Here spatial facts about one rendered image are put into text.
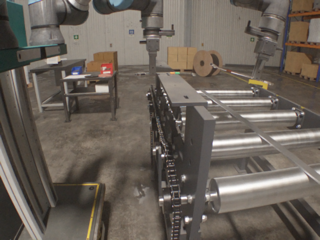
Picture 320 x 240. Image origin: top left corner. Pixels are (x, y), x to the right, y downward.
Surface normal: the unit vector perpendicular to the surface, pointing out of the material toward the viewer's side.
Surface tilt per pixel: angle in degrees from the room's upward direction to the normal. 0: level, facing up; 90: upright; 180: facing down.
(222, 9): 90
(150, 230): 0
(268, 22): 82
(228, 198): 59
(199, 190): 90
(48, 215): 0
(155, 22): 90
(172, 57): 90
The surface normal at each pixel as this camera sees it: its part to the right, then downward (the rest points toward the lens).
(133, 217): 0.00, -0.92
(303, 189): 0.09, 0.05
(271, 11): -0.70, 0.14
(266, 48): -0.23, 0.33
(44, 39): 0.38, 0.01
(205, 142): 0.10, 0.38
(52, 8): 0.90, 0.17
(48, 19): 0.68, 0.28
